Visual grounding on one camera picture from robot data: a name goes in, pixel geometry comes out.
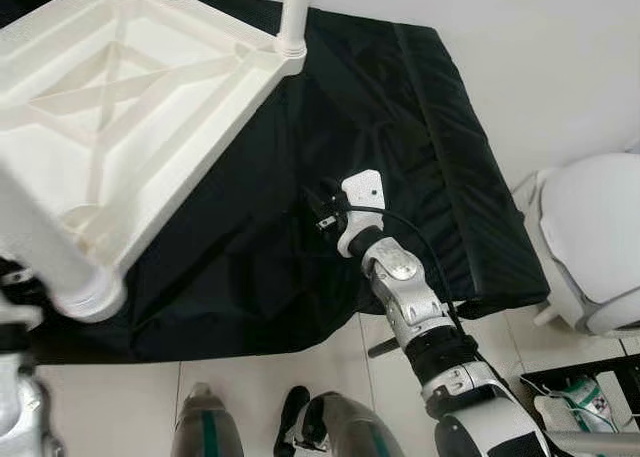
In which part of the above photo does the white plastic table leg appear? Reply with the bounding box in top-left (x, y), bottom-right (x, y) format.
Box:
top-left (280, 0), bottom-right (311, 58)
top-left (0, 167), bottom-right (113, 313)

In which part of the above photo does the white plastic table top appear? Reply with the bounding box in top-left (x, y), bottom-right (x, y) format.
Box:
top-left (0, 0), bottom-right (306, 323)

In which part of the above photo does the black tablecloth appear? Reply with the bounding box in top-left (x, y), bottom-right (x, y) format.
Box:
top-left (30, 0), bottom-right (551, 363)

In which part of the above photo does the silver robot left leg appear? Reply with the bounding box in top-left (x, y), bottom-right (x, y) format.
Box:
top-left (170, 382), bottom-right (246, 457)

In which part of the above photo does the green white device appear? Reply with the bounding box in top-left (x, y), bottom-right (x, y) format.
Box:
top-left (545, 375), bottom-right (613, 430)

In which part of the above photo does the black flat box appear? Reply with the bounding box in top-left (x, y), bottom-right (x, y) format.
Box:
top-left (520, 357), bottom-right (640, 433)

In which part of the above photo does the grey metal bar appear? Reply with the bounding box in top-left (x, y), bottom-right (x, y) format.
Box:
top-left (545, 432), bottom-right (640, 454)

